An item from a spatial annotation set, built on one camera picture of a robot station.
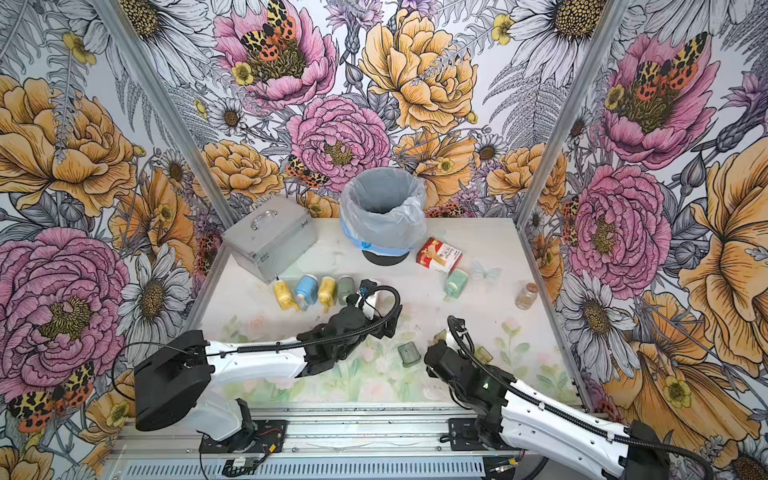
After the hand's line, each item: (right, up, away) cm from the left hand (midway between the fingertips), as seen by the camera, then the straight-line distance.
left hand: (385, 307), depth 82 cm
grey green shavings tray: (+7, -15, +6) cm, 17 cm away
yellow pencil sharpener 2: (-18, +2, +11) cm, 21 cm away
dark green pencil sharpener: (-12, +4, +11) cm, 17 cm away
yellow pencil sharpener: (-31, +1, +11) cm, 33 cm away
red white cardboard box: (+18, +13, +25) cm, 33 cm away
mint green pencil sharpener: (+22, +5, +13) cm, 26 cm away
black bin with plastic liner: (-1, +26, +6) cm, 26 cm away
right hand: (+14, -14, 0) cm, 20 cm away
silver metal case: (-37, +19, +17) cm, 46 cm away
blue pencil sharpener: (-24, +3, +12) cm, 27 cm away
